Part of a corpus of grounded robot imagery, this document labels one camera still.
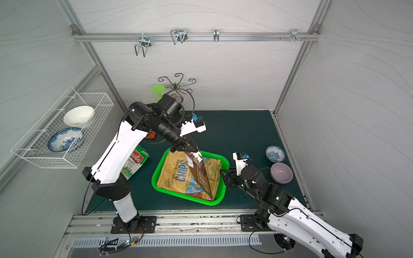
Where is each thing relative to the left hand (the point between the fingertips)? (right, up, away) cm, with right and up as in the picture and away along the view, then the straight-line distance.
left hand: (195, 150), depth 59 cm
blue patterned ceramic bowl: (-54, +4, +6) cm, 55 cm away
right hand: (+12, -10, +12) cm, 20 cm away
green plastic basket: (-22, -18, +20) cm, 35 cm away
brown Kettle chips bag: (+1, -11, +10) cm, 14 cm away
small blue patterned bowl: (+46, -8, +38) cm, 60 cm away
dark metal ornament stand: (-14, +32, +33) cm, 49 cm away
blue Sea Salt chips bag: (-12, -17, +22) cm, 30 cm away
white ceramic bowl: (-54, +14, +13) cm, 58 cm away
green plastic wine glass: (-23, +29, +28) cm, 47 cm away
